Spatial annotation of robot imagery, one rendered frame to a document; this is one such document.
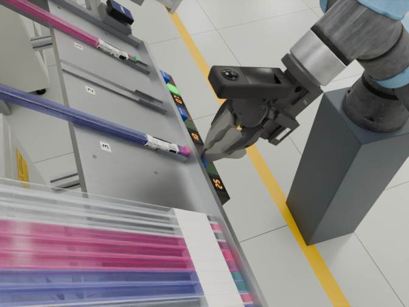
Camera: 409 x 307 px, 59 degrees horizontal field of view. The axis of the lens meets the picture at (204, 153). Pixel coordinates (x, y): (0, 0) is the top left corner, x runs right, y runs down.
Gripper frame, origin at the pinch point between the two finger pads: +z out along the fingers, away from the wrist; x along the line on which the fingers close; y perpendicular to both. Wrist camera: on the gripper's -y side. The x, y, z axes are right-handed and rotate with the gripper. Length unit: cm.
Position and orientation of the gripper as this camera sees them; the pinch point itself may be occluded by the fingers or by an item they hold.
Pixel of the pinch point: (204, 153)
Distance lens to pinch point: 60.0
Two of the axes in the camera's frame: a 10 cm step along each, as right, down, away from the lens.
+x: -3.5, -7.4, 5.7
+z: -6.6, 6.3, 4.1
